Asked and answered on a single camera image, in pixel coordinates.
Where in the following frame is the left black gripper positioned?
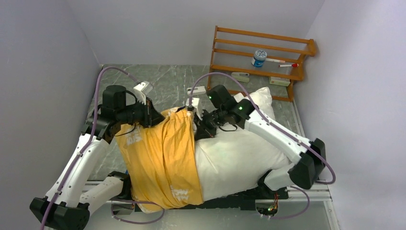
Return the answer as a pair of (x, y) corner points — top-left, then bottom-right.
(116, 96), (167, 127)

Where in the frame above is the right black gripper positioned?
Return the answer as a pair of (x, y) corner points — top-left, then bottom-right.
(193, 107), (227, 139)

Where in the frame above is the white pillow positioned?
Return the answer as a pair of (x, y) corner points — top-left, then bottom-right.
(194, 86), (291, 202)

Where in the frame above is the blue orange cartoon pillowcase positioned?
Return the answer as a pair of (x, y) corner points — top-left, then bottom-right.
(115, 107), (203, 213)

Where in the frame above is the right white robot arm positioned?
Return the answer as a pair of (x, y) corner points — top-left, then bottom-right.
(186, 85), (327, 198)

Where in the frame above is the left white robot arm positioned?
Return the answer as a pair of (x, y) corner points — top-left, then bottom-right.
(30, 81), (164, 230)

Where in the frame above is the small white remote device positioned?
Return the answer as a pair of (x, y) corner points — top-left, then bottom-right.
(186, 86), (206, 96)

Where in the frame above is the white green rectangular device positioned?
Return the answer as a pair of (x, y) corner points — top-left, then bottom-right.
(231, 72), (250, 83)

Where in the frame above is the white box under shelf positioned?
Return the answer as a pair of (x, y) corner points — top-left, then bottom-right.
(269, 77), (291, 87)

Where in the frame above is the blue white jar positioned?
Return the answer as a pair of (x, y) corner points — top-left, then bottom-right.
(251, 49), (268, 68)

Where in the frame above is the white pen on shelf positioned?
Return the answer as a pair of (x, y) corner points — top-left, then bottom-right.
(265, 58), (286, 63)

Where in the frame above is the orange wooden shelf rack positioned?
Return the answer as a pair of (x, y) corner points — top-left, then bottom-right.
(209, 26), (318, 102)

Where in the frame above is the white red marker pen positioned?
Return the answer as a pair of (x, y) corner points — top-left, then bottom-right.
(279, 63), (299, 68)

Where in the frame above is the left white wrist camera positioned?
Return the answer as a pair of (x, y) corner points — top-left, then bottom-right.
(133, 81), (153, 105)

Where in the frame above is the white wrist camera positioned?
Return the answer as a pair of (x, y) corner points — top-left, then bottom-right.
(133, 81), (153, 105)
(185, 97), (203, 120)

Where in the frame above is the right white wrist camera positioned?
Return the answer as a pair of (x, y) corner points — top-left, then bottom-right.
(185, 97), (203, 120)

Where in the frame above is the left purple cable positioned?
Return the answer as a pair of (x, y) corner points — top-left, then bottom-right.
(39, 66), (166, 230)

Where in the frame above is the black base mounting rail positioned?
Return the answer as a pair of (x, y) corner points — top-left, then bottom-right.
(108, 179), (289, 213)

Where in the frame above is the aluminium frame rail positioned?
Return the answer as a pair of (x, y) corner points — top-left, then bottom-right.
(81, 181), (332, 202)

